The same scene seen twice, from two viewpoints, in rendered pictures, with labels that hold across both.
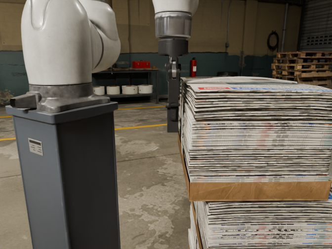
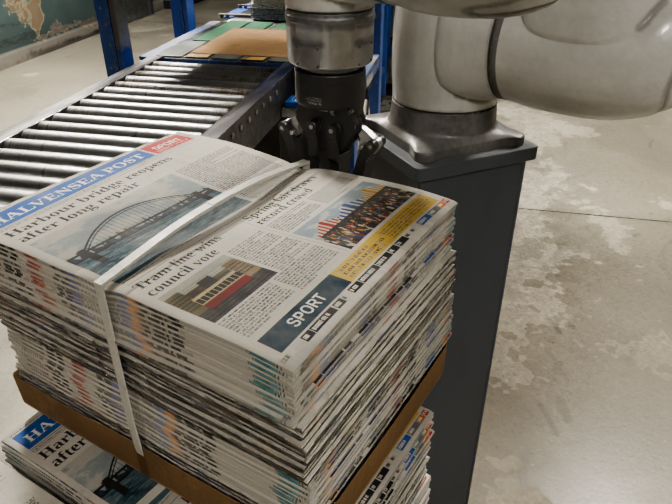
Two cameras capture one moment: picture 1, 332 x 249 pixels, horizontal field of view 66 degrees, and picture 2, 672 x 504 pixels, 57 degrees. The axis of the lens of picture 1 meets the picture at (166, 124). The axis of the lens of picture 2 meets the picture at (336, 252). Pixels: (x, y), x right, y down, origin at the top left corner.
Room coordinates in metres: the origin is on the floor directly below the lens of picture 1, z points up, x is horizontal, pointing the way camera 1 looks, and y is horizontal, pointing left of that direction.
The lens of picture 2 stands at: (1.02, -0.57, 1.32)
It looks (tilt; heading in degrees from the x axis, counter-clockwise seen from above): 31 degrees down; 122
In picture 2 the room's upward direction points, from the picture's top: straight up
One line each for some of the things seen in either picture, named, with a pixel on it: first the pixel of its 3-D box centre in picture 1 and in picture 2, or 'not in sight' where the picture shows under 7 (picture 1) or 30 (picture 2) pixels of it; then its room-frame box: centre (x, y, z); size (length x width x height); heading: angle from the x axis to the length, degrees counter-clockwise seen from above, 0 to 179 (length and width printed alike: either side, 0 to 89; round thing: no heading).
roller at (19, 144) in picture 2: not in sight; (93, 155); (-0.20, 0.28, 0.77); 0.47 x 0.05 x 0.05; 20
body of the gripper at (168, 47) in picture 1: (173, 59); (330, 108); (0.67, -0.02, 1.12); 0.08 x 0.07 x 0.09; 1
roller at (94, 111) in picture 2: not in sight; (144, 120); (-0.29, 0.53, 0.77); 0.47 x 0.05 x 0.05; 20
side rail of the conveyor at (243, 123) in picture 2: not in sight; (223, 148); (-0.03, 0.55, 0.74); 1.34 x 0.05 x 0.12; 110
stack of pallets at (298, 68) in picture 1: (301, 77); not in sight; (6.86, -3.59, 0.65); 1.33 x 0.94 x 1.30; 114
